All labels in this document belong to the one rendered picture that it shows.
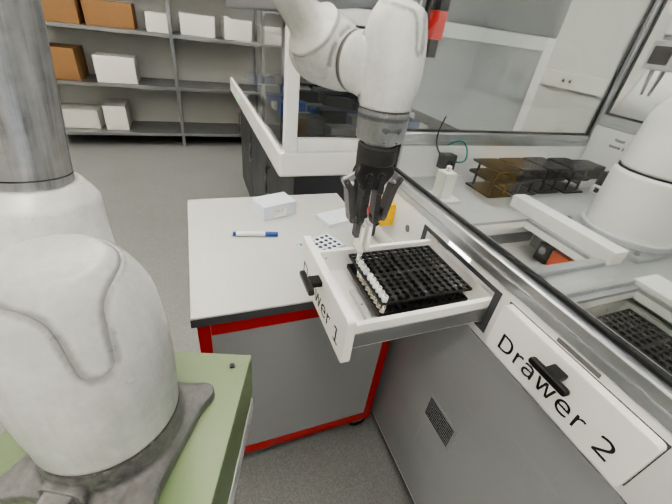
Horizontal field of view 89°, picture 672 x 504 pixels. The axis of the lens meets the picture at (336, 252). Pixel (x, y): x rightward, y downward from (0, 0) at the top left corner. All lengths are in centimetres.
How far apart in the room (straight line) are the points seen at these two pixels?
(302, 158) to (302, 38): 82
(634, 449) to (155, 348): 64
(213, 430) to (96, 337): 24
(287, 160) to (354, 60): 85
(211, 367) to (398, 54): 56
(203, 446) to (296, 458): 97
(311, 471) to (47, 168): 124
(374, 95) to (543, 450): 71
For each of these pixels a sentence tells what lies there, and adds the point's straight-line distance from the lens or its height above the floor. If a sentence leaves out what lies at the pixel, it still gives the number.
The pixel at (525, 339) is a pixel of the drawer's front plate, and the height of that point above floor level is 90.
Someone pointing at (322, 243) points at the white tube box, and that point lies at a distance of 103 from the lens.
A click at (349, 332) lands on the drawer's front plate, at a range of 61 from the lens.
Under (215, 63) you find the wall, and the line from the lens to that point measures 479.
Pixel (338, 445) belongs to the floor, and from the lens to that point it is 152.
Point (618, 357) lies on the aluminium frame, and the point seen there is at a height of 99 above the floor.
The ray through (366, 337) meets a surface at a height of 86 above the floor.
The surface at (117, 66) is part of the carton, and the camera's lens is 437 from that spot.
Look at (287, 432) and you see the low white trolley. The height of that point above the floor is 15.
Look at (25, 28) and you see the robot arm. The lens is 52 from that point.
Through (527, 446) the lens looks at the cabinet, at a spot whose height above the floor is 70.
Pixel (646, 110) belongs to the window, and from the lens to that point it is 64.
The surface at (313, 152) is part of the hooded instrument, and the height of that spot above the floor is 90.
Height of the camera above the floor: 134
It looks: 33 degrees down
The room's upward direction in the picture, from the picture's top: 8 degrees clockwise
